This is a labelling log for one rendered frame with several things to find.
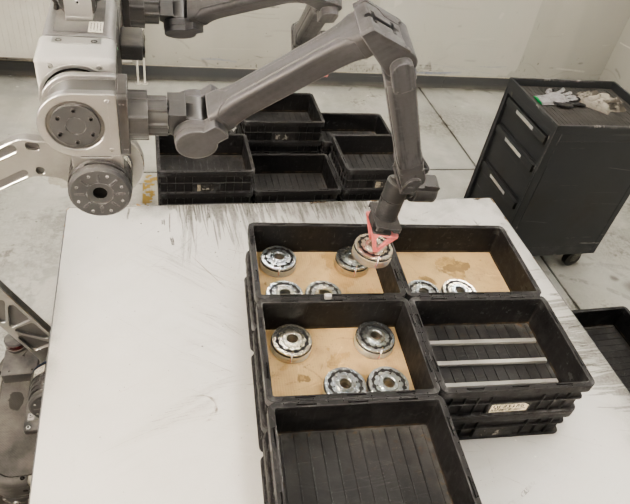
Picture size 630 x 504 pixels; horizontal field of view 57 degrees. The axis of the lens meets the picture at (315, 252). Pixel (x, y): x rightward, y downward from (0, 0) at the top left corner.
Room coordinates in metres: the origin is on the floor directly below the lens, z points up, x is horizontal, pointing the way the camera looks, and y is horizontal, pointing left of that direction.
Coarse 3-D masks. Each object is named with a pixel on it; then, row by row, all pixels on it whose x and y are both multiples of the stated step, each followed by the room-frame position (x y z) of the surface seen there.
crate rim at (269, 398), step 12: (264, 300) 1.00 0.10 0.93; (276, 300) 1.01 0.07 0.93; (288, 300) 1.02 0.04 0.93; (300, 300) 1.02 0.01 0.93; (312, 300) 1.03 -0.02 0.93; (324, 300) 1.04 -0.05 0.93; (336, 300) 1.05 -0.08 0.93; (348, 300) 1.06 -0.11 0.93; (360, 300) 1.07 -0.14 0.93; (372, 300) 1.07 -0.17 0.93; (384, 300) 1.08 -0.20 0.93; (396, 300) 1.09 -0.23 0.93; (408, 312) 1.06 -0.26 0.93; (264, 324) 0.92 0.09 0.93; (264, 336) 0.89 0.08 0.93; (420, 336) 0.98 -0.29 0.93; (264, 348) 0.85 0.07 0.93; (420, 348) 0.94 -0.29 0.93; (264, 360) 0.82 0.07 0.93; (264, 372) 0.79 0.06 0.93; (432, 372) 0.88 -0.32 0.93; (264, 384) 0.76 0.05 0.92; (432, 384) 0.85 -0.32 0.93; (276, 396) 0.73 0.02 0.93; (288, 396) 0.74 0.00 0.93; (300, 396) 0.74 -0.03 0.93; (312, 396) 0.75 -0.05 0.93; (324, 396) 0.76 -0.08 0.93; (336, 396) 0.76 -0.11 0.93; (348, 396) 0.77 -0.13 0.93; (360, 396) 0.77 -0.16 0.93; (372, 396) 0.78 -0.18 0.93; (384, 396) 0.79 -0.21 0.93
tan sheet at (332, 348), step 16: (320, 336) 1.01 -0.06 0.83; (336, 336) 1.02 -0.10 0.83; (352, 336) 1.03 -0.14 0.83; (320, 352) 0.95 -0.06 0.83; (336, 352) 0.96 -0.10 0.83; (352, 352) 0.97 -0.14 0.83; (400, 352) 1.00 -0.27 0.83; (272, 368) 0.88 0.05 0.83; (288, 368) 0.89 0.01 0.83; (304, 368) 0.90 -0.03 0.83; (320, 368) 0.91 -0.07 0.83; (352, 368) 0.92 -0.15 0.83; (368, 368) 0.93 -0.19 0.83; (400, 368) 0.95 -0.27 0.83; (272, 384) 0.83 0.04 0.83; (288, 384) 0.84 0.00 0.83; (304, 384) 0.85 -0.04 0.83; (320, 384) 0.86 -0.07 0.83
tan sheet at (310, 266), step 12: (300, 252) 1.32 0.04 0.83; (312, 252) 1.33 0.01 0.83; (324, 252) 1.34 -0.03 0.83; (336, 252) 1.35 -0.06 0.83; (300, 264) 1.26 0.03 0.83; (312, 264) 1.27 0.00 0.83; (324, 264) 1.28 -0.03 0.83; (264, 276) 1.19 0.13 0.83; (288, 276) 1.20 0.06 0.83; (300, 276) 1.21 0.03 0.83; (312, 276) 1.22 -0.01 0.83; (324, 276) 1.23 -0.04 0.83; (336, 276) 1.24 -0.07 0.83; (372, 276) 1.27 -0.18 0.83; (264, 288) 1.14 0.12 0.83; (348, 288) 1.20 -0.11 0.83; (360, 288) 1.21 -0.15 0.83; (372, 288) 1.22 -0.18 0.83
